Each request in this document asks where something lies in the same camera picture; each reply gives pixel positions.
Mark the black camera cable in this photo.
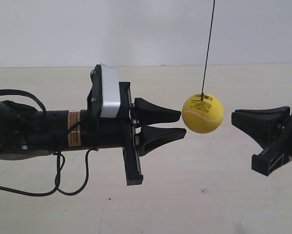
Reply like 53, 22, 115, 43
0, 89, 99, 197

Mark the yellow tennis ball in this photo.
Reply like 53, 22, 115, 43
181, 94, 224, 134

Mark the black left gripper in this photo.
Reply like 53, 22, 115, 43
82, 82, 187, 186

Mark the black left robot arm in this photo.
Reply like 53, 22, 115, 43
0, 81, 186, 185

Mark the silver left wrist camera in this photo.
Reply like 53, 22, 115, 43
87, 63, 121, 118

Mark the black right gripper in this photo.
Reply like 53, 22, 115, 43
231, 106, 292, 176

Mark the thin black hanging string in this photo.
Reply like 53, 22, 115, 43
201, 0, 216, 102

